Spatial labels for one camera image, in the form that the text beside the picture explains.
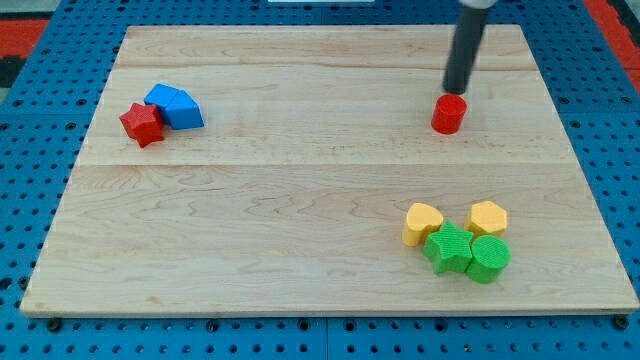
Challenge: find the red cylinder block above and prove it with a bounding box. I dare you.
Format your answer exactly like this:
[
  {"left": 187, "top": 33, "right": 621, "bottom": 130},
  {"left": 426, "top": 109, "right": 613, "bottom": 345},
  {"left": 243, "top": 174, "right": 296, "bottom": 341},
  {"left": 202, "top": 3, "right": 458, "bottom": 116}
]
[{"left": 431, "top": 94, "right": 467, "bottom": 135}]

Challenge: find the blue triangle block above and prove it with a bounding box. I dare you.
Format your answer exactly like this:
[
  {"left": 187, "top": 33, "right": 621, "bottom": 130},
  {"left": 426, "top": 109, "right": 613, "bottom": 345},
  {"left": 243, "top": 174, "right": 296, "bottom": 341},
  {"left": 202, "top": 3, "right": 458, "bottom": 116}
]
[{"left": 163, "top": 90, "right": 204, "bottom": 130}]

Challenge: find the light wooden board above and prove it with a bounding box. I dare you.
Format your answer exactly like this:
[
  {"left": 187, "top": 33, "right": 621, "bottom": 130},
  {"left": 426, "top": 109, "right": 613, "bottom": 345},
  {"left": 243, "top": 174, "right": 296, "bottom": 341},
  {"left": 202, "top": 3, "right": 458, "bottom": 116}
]
[{"left": 20, "top": 25, "right": 639, "bottom": 318}]

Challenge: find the yellow heart block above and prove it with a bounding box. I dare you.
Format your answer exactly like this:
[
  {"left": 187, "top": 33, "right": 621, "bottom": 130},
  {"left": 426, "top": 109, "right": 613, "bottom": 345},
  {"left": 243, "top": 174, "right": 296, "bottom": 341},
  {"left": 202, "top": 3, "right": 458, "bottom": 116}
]
[{"left": 401, "top": 203, "right": 444, "bottom": 247}]

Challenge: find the green star block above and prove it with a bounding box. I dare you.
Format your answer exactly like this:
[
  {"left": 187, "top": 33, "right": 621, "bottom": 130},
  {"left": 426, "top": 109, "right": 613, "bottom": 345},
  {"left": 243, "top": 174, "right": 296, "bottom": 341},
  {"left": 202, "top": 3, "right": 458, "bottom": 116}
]
[{"left": 423, "top": 221, "right": 474, "bottom": 275}]

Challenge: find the yellow hexagon block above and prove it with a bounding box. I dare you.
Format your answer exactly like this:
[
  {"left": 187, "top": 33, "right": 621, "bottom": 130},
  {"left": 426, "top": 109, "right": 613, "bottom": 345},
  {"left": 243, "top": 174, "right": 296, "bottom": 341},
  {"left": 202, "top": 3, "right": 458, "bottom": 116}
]
[{"left": 464, "top": 201, "right": 508, "bottom": 237}]

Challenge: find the blue cube block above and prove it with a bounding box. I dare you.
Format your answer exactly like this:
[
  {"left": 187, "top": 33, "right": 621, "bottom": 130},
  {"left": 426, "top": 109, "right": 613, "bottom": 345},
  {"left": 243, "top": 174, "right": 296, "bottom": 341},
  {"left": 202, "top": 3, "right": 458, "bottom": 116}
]
[{"left": 143, "top": 83, "right": 179, "bottom": 110}]

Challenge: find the green cylinder block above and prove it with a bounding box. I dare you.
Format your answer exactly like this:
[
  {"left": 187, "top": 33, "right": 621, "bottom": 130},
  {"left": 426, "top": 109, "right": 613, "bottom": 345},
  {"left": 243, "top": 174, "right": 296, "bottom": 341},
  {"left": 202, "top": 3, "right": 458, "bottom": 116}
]
[{"left": 465, "top": 235, "right": 511, "bottom": 284}]

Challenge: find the red star block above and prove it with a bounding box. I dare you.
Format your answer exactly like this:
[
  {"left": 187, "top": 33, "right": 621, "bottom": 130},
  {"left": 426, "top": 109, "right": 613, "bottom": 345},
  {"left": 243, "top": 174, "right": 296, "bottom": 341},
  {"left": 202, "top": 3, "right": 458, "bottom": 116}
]
[{"left": 119, "top": 103, "right": 164, "bottom": 148}]

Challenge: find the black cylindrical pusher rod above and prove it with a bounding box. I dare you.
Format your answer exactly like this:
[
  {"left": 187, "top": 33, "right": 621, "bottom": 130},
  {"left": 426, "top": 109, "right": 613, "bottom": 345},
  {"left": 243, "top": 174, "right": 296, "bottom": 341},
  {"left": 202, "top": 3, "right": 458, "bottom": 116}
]
[{"left": 442, "top": 0, "right": 495, "bottom": 95}]

